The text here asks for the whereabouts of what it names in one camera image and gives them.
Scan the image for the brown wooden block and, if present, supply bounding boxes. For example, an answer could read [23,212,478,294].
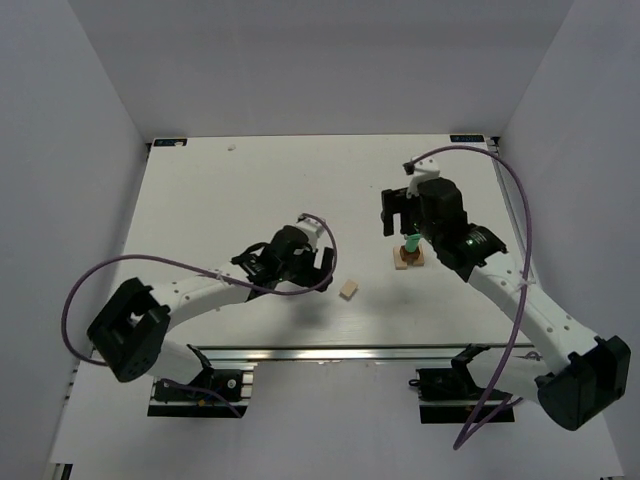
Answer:
[404,249,424,266]

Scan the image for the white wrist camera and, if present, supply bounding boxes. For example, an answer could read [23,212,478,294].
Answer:
[295,216,325,250]
[403,158,440,199]

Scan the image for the green wooden cylinder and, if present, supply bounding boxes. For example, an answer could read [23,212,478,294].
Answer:
[404,234,421,254]

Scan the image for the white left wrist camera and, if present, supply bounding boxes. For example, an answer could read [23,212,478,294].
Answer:
[295,216,325,250]

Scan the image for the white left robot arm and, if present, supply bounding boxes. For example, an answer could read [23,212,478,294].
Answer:
[87,218,337,395]

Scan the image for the blue table corner label left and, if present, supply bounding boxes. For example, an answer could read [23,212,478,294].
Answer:
[152,138,188,148]

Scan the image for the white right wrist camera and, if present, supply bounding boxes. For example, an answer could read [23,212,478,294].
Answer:
[403,158,440,199]

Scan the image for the small light wood block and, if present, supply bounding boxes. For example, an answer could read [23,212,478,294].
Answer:
[339,279,359,300]

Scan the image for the blue table corner label right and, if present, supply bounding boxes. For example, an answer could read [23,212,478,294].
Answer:
[449,134,485,144]

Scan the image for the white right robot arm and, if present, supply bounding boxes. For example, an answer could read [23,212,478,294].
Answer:
[381,178,631,431]

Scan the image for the blue table corner label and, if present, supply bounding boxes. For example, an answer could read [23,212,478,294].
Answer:
[152,138,188,148]
[449,134,485,144]

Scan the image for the aluminium table edge rail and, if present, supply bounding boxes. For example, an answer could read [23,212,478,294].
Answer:
[189,342,551,366]

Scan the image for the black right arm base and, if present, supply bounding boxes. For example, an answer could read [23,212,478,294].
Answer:
[408,367,483,426]

